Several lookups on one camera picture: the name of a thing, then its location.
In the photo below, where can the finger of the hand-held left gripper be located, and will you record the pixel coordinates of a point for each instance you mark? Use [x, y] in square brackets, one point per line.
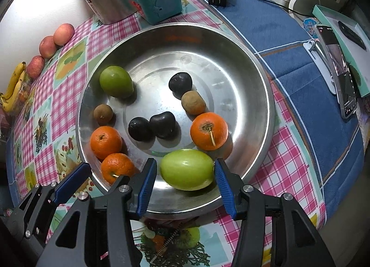
[72, 181]

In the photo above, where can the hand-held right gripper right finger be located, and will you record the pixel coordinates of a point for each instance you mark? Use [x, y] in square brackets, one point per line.
[225, 189]

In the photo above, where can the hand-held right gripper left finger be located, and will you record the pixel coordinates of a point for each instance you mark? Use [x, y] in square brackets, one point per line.
[147, 186]

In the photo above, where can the orange mandarin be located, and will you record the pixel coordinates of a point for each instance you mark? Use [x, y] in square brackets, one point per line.
[106, 142]
[115, 167]
[208, 130]

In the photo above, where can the green apple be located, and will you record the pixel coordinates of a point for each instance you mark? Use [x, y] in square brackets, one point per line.
[187, 169]

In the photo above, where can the black plum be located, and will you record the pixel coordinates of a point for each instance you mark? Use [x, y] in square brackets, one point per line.
[180, 82]
[163, 125]
[138, 128]

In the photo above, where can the brown kiwi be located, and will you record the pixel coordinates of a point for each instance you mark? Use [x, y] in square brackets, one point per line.
[103, 114]
[193, 105]

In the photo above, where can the green mango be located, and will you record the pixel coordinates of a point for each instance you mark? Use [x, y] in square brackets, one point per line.
[116, 81]

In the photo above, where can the stainless steel basin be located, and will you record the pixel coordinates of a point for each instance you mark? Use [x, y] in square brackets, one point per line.
[202, 53]

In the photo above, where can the clear plastic container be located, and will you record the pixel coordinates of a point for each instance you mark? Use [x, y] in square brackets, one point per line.
[24, 93]

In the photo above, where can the yellow banana bunch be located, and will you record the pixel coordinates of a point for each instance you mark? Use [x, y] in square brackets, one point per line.
[13, 84]

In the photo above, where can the red apple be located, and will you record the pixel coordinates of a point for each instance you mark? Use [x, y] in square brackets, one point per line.
[64, 33]
[35, 66]
[47, 46]

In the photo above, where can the white phone stand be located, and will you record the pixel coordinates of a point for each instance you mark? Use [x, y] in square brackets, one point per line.
[320, 61]

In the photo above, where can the smartphone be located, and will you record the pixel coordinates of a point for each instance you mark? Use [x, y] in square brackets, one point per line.
[344, 82]

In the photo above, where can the blue cloth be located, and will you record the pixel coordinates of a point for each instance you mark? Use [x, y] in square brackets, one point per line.
[260, 18]

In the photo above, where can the blue printed round lid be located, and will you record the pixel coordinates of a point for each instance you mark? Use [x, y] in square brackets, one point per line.
[310, 27]

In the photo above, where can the black remote control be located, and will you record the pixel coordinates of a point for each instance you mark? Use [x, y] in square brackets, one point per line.
[352, 34]

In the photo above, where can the teal edged white box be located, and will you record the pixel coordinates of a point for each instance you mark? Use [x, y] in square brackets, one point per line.
[326, 14]

